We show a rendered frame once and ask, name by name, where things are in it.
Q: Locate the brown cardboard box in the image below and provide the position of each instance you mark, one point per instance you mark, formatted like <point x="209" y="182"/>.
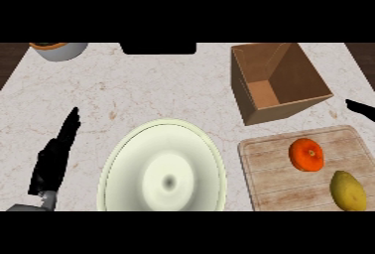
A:
<point x="276" y="82"/>

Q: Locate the orange round squash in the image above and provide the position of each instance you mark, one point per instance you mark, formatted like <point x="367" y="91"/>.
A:
<point x="306" y="154"/>

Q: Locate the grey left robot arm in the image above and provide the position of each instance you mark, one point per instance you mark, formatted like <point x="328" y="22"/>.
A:
<point x="39" y="204"/>

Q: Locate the pale wooden cutting board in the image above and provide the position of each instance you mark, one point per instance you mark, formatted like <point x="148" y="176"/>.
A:
<point x="303" y="172"/>

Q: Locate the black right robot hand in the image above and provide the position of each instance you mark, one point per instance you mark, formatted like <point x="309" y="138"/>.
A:
<point x="362" y="108"/>

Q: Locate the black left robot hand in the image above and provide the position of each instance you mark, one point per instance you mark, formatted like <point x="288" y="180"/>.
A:
<point x="52" y="158"/>

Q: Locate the black flat appliance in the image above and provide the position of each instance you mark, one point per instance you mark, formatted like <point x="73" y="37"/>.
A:
<point x="157" y="48"/>

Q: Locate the pale green round plate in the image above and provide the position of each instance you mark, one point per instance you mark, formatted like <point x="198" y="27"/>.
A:
<point x="163" y="167"/>

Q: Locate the grey pot with orange rim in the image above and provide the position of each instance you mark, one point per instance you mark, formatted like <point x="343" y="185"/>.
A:
<point x="61" y="50"/>

